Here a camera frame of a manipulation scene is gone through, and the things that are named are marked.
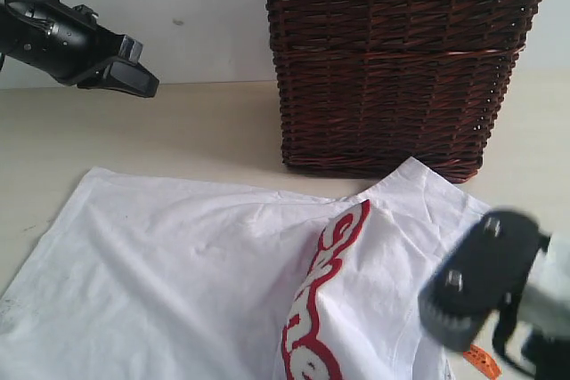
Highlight dark brown wicker basket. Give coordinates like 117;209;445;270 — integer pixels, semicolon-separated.
266;0;542;183

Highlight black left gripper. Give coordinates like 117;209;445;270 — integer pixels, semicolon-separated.
48;5;159;98

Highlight white t-shirt with red logo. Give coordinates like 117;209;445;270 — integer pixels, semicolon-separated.
1;159;486;379

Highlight orange garment tag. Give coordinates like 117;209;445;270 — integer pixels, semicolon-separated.
463;344;501;380

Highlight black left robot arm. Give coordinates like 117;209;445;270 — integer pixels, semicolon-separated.
1;0;159;98

